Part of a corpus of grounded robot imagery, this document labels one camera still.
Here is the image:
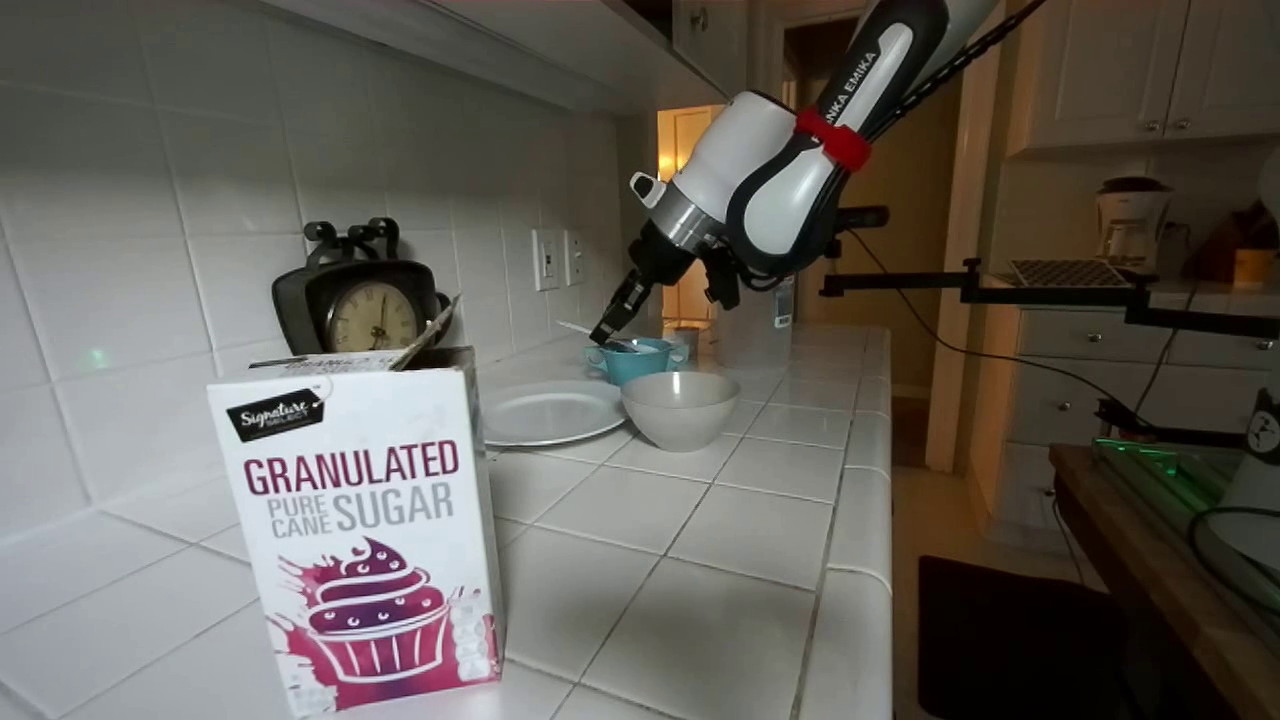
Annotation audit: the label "red velcro strap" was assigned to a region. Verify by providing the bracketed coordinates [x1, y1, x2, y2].
[794, 104, 881, 175]

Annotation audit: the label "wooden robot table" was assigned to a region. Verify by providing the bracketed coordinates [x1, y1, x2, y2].
[1050, 441, 1280, 720]

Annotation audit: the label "clear pitcher with red lid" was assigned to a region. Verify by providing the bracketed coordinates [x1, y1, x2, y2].
[702, 286, 796, 373]

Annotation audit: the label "brown box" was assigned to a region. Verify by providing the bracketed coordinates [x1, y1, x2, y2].
[1230, 244, 1280, 291]

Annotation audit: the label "white wall cabinet over counter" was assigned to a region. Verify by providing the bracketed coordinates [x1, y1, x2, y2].
[266, 0, 702, 111]

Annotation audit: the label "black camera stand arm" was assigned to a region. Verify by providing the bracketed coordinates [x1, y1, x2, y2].
[815, 234, 1280, 340]

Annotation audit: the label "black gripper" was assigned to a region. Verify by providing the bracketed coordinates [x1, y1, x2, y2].
[590, 218, 702, 354]

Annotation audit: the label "teal cup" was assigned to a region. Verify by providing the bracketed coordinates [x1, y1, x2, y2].
[590, 331, 692, 391]

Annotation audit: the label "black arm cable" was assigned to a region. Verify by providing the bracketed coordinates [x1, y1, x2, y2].
[865, 0, 1054, 133]

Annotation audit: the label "white wall cabinets with knobs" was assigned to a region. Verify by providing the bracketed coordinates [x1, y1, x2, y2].
[1005, 0, 1280, 162]

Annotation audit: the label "white wall outlet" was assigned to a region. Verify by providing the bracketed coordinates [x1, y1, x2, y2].
[529, 225, 590, 295]

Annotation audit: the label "black stereo camera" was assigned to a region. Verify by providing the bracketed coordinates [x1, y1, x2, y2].
[827, 201, 895, 241]

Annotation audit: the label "black camera cable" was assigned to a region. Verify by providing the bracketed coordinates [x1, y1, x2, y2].
[844, 227, 1158, 433]

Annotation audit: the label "beige ceramic bowl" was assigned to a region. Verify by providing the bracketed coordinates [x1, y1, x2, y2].
[616, 365, 745, 454]

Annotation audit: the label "white round plate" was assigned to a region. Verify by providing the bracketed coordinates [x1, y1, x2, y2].
[475, 375, 631, 455]

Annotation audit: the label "black alarm clock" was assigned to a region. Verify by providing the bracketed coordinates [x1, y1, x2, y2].
[269, 211, 452, 362]

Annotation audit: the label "granulated sugar box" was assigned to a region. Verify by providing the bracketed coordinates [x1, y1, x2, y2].
[203, 291, 510, 720]

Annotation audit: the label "white base cabinets with drawers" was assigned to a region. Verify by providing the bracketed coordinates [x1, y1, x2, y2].
[998, 286, 1280, 541]

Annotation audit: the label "green striped mat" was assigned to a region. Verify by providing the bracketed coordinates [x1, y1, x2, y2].
[1098, 433, 1241, 520]

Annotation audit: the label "white coffee maker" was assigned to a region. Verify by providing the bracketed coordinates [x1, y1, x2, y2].
[1093, 173, 1181, 281]

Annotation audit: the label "dark floor rug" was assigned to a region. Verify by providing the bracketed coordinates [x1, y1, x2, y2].
[911, 554, 1152, 720]

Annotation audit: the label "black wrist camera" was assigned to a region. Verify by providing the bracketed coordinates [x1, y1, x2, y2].
[702, 244, 749, 317]

